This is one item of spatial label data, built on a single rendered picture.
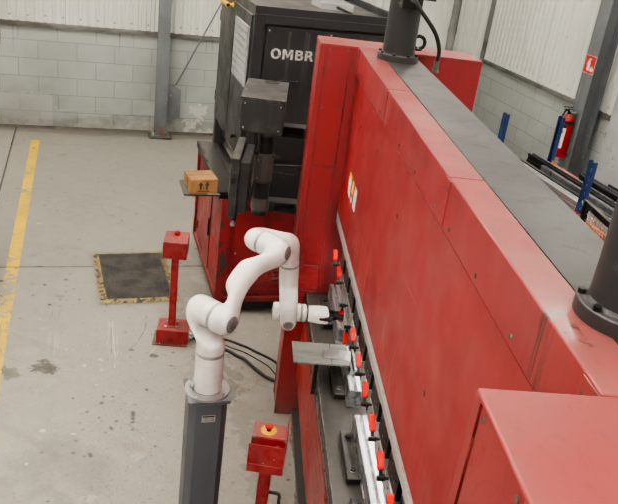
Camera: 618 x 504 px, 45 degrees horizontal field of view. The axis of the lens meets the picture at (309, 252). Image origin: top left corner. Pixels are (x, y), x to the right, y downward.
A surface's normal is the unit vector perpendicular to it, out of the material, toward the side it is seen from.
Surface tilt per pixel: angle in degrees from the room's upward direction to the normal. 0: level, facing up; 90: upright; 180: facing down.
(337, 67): 90
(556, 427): 0
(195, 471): 90
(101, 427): 0
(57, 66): 90
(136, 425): 0
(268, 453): 90
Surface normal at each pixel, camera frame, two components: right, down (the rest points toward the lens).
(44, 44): 0.26, 0.43
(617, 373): 0.12, -0.90
